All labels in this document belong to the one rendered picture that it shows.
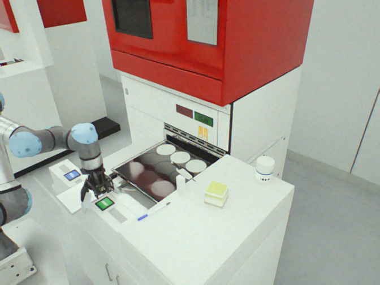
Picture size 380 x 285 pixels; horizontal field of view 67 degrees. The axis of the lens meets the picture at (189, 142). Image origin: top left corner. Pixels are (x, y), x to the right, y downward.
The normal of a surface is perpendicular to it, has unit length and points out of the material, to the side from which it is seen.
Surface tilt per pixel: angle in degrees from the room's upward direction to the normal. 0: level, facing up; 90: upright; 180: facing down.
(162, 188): 0
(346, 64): 90
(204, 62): 90
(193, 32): 90
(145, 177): 0
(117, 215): 0
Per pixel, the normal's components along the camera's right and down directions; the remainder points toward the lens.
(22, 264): 0.69, 0.37
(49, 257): -0.03, -0.84
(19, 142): -0.28, 0.15
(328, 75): -0.69, 0.41
